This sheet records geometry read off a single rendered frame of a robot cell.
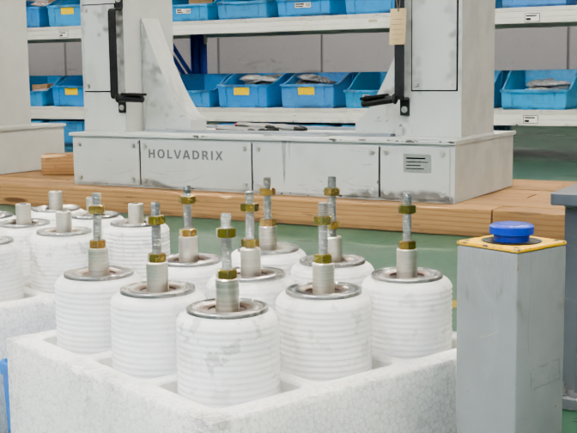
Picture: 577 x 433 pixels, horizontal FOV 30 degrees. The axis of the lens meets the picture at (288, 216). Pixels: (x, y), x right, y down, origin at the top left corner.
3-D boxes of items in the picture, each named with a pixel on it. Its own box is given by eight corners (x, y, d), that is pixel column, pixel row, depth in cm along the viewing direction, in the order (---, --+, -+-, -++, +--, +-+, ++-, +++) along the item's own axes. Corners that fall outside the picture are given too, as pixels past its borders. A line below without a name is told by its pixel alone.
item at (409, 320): (348, 448, 113) (347, 281, 111) (380, 421, 121) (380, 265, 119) (434, 461, 109) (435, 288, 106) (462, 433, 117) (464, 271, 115)
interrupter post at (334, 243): (337, 267, 120) (337, 238, 120) (318, 265, 121) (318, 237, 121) (346, 263, 122) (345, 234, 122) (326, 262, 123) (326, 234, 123)
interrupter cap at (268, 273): (243, 288, 109) (243, 281, 109) (202, 277, 115) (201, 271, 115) (300, 278, 114) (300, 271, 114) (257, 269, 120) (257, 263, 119)
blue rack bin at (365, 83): (378, 105, 663) (378, 71, 660) (434, 106, 644) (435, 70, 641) (341, 108, 621) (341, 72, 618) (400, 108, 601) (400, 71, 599)
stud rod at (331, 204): (338, 241, 121) (337, 176, 120) (332, 242, 121) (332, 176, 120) (331, 240, 122) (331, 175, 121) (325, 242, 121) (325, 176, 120)
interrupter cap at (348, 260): (350, 272, 117) (350, 266, 117) (288, 268, 120) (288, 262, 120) (374, 261, 124) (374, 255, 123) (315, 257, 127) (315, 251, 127)
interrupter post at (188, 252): (187, 261, 125) (186, 234, 125) (203, 263, 124) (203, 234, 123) (173, 265, 123) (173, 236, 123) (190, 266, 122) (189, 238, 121)
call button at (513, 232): (507, 240, 99) (507, 219, 99) (543, 246, 96) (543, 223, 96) (479, 246, 96) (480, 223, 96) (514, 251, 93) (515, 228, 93)
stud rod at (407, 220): (400, 264, 112) (401, 192, 111) (403, 262, 113) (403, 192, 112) (409, 264, 112) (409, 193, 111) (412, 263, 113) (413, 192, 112)
